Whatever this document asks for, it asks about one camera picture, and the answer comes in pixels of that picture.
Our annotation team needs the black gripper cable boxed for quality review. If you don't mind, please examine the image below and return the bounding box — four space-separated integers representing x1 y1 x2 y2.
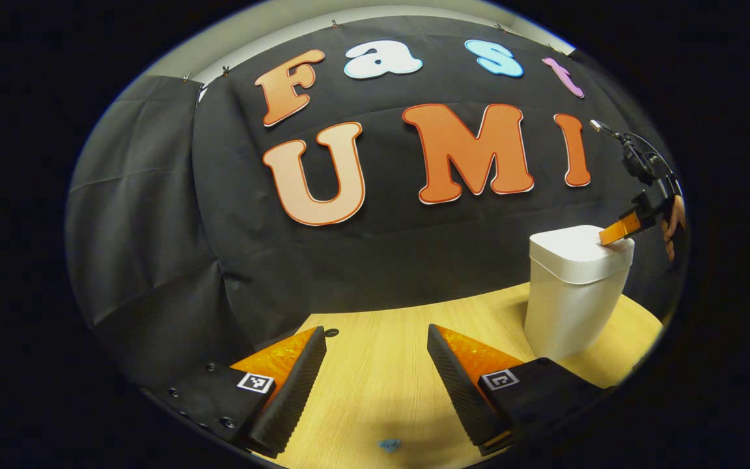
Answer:
589 119 678 180

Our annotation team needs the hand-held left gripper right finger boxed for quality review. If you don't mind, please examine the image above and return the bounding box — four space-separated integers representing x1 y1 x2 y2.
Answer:
427 324 613 457

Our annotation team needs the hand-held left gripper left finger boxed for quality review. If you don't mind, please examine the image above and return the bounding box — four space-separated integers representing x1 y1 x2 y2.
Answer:
147 326 327 459

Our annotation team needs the white desktop garbage bin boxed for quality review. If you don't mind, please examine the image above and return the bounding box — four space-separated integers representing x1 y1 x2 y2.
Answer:
523 225 635 361

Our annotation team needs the wooden desktop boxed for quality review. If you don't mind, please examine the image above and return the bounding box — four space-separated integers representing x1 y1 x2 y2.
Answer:
264 281 665 469

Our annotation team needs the black backdrop cloth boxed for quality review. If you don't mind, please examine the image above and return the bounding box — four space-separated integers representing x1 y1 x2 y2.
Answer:
64 14 687 391

